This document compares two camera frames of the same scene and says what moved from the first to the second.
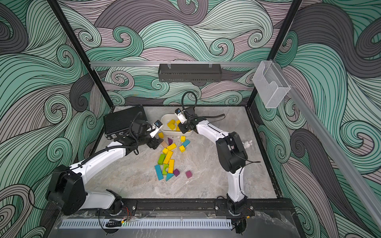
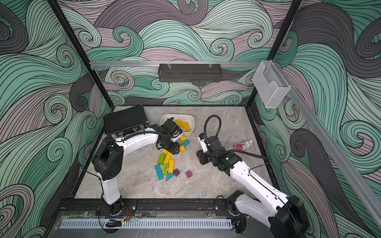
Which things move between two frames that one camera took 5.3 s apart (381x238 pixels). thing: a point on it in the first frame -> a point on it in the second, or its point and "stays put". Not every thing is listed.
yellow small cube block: [182, 148] stays put
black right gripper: [182, 128] -> [201, 155]
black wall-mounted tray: [189, 72] stays put
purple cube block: [176, 172] stays put
